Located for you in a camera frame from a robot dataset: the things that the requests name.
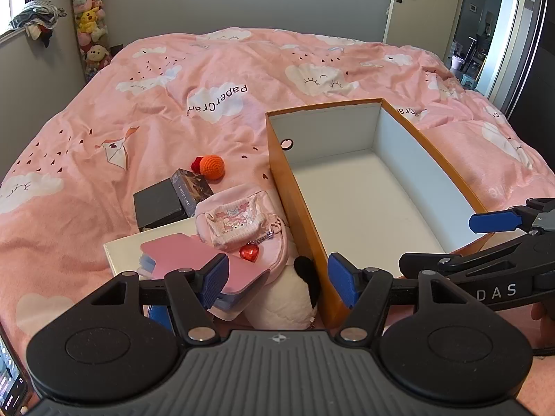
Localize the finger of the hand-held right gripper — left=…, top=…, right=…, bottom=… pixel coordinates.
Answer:
left=398, top=231, right=555, bottom=280
left=469, top=198, right=555, bottom=235

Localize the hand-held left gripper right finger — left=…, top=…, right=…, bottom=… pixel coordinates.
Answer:
left=328, top=252, right=467, bottom=344

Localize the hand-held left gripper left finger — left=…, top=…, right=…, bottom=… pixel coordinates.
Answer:
left=89, top=253, right=229, bottom=345

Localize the pink notebook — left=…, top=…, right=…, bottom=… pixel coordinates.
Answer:
left=139, top=233, right=272, bottom=322

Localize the orange cardboard box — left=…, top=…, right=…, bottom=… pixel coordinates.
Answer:
left=265, top=98, right=499, bottom=328

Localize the blue pouch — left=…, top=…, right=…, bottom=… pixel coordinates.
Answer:
left=147, top=304, right=174, bottom=332

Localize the black and white panda plush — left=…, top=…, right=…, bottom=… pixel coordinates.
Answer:
left=247, top=255, right=324, bottom=330

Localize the pink pouch with heart charm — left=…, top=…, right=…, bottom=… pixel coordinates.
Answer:
left=195, top=184, right=300, bottom=278

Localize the white glasses case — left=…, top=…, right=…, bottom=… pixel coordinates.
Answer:
left=103, top=217, right=204, bottom=278

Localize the dark printed card box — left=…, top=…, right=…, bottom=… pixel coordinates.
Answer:
left=170, top=168, right=214, bottom=217

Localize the black box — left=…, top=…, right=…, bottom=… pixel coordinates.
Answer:
left=133, top=180, right=188, bottom=231

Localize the orange and red crochet toy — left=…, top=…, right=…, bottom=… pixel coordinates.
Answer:
left=191, top=155, right=225, bottom=180

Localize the person's right hand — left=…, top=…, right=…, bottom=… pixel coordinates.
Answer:
left=530, top=301, right=555, bottom=323

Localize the pink cloud-print duvet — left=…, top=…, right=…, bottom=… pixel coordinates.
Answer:
left=0, top=26, right=549, bottom=399

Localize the grey sliding door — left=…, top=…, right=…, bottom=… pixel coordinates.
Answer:
left=486, top=0, right=555, bottom=126

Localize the white door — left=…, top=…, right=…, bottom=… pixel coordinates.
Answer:
left=384, top=0, right=469, bottom=59

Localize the smartphone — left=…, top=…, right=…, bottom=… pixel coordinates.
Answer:
left=0, top=336, right=29, bottom=416

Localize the hanging plush toy organizer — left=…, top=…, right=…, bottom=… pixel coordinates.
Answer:
left=67, top=0, right=111, bottom=81

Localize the dark cloth bundle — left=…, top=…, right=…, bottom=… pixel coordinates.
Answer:
left=9, top=1, right=68, bottom=48

